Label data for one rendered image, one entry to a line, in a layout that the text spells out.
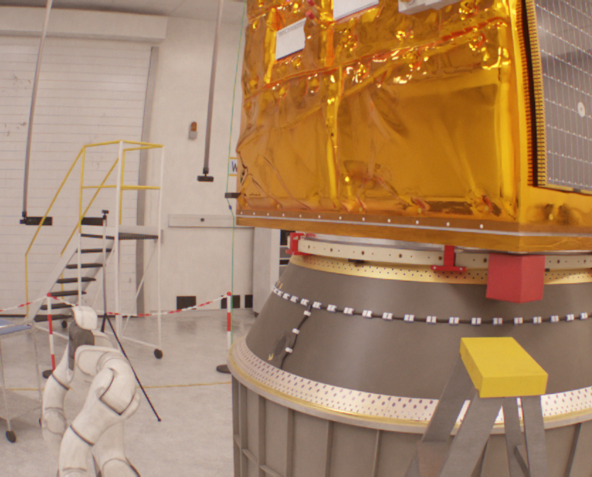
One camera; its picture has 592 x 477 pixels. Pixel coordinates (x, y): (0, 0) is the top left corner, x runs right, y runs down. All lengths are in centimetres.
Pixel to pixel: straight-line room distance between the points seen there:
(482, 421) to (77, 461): 94
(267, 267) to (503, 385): 879
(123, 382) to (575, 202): 146
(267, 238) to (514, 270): 829
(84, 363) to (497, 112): 133
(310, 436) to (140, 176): 787
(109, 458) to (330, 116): 158
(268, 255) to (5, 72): 563
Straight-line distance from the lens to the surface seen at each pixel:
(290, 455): 224
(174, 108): 1003
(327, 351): 213
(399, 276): 210
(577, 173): 186
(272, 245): 974
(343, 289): 220
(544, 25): 184
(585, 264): 223
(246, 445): 259
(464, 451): 123
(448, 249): 200
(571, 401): 206
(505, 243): 170
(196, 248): 1010
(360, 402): 198
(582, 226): 198
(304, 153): 254
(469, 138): 175
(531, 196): 170
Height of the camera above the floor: 183
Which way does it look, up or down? 2 degrees down
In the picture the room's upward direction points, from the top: 2 degrees clockwise
